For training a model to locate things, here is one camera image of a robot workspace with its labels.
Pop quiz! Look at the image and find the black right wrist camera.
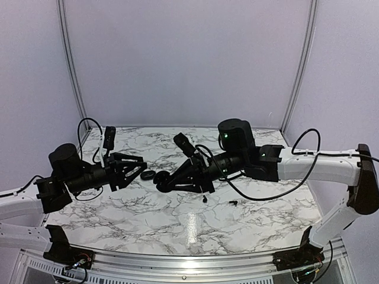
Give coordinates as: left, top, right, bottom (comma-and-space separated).
174, 133, 196, 157

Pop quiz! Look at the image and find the black earbud charging case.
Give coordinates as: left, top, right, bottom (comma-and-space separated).
140, 170, 156, 180

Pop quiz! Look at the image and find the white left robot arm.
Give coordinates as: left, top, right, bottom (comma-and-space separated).
1, 127, 147, 263

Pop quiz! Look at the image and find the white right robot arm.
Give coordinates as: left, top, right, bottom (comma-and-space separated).
154, 118, 378, 265

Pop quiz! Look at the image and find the black round disc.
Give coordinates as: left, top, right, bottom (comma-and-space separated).
153, 170, 171, 193

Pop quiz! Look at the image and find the right aluminium frame post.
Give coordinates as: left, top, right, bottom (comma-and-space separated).
280, 0, 319, 134

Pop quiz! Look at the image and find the aluminium front rail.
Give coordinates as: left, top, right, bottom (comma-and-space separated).
17, 242, 347, 284

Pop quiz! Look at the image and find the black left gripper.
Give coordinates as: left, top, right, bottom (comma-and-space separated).
65, 153, 147, 194

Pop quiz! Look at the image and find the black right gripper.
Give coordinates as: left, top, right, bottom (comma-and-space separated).
167, 150, 247, 193

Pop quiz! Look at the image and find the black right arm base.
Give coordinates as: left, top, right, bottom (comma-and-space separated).
272, 226, 325, 271

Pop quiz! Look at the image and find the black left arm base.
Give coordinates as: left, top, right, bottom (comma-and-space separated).
43, 225, 94, 269

